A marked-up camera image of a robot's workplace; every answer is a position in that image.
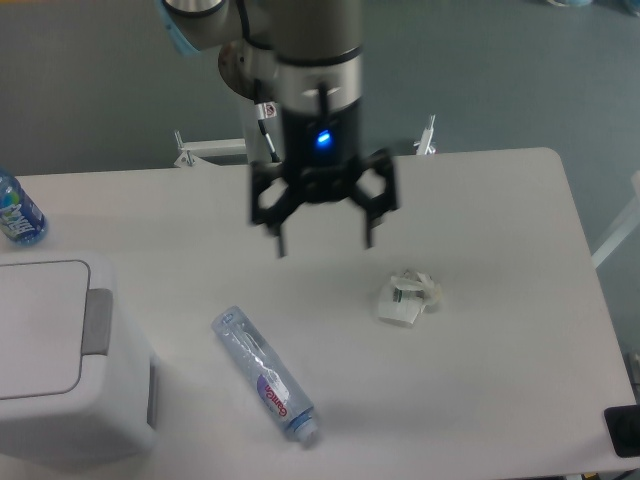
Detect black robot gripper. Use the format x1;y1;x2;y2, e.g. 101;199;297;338
249;103;400;258

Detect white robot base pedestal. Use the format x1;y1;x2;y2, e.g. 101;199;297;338
174;96;284;168

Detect clear plastic water bottle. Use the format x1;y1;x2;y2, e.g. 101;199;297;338
211;306;319;447

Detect crumpled white paper cup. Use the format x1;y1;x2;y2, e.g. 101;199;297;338
376;269;442;328

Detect blue labelled drink bottle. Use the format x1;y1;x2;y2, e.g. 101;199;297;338
1;169;48;246

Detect white trash can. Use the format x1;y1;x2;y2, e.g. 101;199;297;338
1;251;158;463

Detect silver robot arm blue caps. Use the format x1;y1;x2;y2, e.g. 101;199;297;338
156;1;399;256

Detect white frame bar right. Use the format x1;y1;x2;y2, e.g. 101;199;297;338
591;171;639;269

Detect black device at table edge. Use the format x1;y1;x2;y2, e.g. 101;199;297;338
604;405;639;458

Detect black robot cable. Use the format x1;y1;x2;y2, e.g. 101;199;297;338
253;78;284;164

